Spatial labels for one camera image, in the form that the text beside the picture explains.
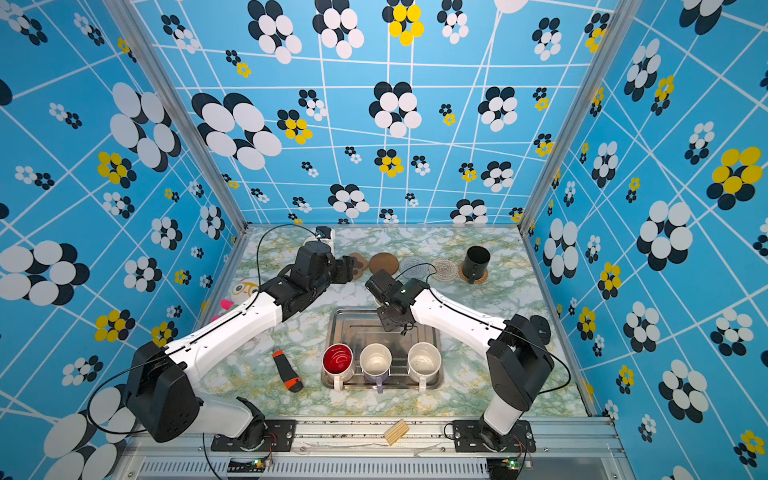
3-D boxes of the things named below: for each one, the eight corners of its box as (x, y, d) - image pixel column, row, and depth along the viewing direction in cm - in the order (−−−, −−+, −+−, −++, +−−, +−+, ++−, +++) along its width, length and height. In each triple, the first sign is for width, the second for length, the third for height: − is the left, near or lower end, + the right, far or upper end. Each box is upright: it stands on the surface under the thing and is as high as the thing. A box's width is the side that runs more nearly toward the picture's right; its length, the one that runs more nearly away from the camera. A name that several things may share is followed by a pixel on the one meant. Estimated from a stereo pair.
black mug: (465, 287, 104) (471, 269, 96) (461, 264, 110) (466, 245, 102) (486, 287, 104) (494, 269, 96) (480, 264, 110) (487, 245, 102)
